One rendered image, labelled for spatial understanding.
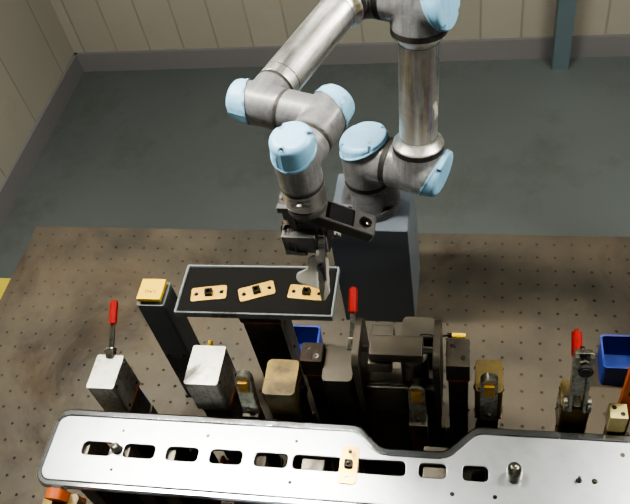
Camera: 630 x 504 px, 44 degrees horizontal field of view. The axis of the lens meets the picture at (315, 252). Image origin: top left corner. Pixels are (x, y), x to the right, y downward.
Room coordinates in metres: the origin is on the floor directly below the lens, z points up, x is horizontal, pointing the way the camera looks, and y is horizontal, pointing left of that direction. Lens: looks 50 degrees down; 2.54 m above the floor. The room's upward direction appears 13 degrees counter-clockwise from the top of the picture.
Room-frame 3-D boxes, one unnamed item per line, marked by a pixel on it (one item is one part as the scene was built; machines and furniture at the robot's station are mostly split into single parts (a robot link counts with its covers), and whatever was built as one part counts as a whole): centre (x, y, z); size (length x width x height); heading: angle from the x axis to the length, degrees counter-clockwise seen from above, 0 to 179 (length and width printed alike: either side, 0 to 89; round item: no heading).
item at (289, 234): (0.93, 0.00, 1.53); 0.09 x 0.08 x 0.12; 69
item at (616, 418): (0.66, -0.52, 0.88); 0.04 x 0.04 x 0.37; 72
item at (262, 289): (1.10, 0.15, 1.17); 0.08 x 0.04 x 0.01; 91
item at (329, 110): (1.02, -0.05, 1.69); 0.11 x 0.11 x 0.08; 52
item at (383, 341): (0.88, -0.12, 0.94); 0.18 x 0.13 x 0.49; 72
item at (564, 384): (0.74, -0.46, 0.87); 0.10 x 0.07 x 0.35; 162
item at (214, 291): (1.13, 0.26, 1.17); 0.08 x 0.04 x 0.01; 80
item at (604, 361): (0.94, -0.70, 0.74); 0.11 x 0.10 x 0.09; 72
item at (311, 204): (0.93, 0.00, 1.61); 0.08 x 0.08 x 0.05
